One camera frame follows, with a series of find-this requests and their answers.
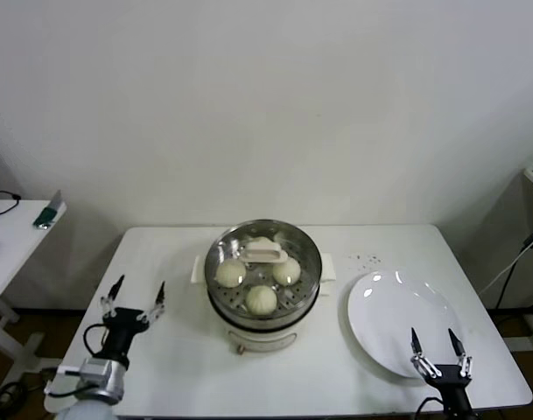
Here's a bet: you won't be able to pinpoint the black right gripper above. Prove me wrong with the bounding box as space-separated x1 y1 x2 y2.
409 326 473 420

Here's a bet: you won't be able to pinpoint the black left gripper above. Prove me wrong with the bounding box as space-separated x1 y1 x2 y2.
100 274 167 363

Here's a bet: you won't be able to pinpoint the white steamed baozi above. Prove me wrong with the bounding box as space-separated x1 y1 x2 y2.
215 258 247 289
272 257 302 285
245 284 278 319
248 234 277 251

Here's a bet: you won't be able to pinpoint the glass lid with cream handle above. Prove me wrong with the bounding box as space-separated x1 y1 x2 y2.
206 222 323 307

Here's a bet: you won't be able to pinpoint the perforated steel steamer basket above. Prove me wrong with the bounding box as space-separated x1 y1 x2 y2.
190 220 338 329

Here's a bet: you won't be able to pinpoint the white round plate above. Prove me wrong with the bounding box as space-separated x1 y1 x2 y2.
347 269 464 381

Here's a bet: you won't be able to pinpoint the brown crumbs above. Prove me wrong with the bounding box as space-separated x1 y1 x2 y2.
347 251 383 270

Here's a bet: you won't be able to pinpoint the cream electric cooker base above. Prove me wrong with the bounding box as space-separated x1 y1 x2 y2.
207 279 333 354

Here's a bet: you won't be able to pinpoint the white side table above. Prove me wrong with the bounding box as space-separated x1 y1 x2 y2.
0 199 68 386

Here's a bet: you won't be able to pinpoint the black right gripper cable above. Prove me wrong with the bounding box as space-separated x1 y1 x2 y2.
415 395 446 420

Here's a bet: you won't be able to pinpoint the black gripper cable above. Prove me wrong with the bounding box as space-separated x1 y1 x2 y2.
415 395 446 420
82 323 114 358

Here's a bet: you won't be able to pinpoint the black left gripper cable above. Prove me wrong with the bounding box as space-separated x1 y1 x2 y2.
82 323 114 358

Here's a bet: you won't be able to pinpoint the black hanging cable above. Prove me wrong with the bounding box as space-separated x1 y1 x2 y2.
495 244 533 310

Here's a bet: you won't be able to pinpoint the green-handled metal tool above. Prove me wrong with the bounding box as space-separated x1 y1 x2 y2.
32 190 64 231

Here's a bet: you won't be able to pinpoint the black cable on side table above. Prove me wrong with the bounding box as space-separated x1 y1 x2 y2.
0 189 22 216

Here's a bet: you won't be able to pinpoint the black floor cables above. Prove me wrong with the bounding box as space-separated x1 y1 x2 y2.
0 380 31 410

